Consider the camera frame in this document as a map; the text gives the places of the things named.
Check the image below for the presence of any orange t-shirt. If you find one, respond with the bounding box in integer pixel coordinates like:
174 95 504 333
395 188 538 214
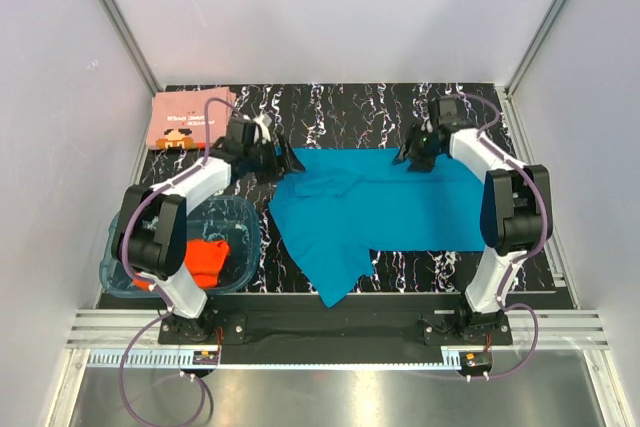
132 239 232 291

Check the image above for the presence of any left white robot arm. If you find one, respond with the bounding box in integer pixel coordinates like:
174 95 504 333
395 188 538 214
111 114 305 340

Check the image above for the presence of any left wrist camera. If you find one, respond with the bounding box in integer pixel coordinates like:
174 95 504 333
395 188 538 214
252 113 272 145

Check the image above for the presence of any blue t-shirt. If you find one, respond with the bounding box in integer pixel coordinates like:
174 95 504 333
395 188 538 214
269 148 485 308

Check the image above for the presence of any pink folded t-shirt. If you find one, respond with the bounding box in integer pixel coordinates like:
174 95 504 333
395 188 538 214
146 87 236 150

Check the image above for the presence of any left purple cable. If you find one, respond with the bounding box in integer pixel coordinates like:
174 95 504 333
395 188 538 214
119 97 239 423

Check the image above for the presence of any left aluminium frame post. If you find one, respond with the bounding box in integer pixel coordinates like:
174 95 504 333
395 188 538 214
98 0 161 95

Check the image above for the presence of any connector box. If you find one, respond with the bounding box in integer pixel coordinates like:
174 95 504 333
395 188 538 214
193 349 220 365
462 351 493 371

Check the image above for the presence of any clear blue plastic bin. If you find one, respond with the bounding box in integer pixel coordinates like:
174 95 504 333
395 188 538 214
98 195 261 299

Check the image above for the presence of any front aluminium rail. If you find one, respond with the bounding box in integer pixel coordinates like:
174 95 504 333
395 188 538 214
66 310 608 350

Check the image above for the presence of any right aluminium frame post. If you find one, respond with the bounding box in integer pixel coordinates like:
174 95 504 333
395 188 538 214
504 0 570 96

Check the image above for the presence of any right connector box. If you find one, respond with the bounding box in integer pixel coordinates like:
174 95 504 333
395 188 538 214
462 351 493 371

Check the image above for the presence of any left connector box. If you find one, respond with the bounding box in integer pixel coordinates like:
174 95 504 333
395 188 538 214
193 349 220 365

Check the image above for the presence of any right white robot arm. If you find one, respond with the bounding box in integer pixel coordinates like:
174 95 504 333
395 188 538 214
393 94 553 343

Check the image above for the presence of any aluminium frame post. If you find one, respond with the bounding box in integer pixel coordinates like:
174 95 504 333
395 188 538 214
98 0 161 95
504 0 570 96

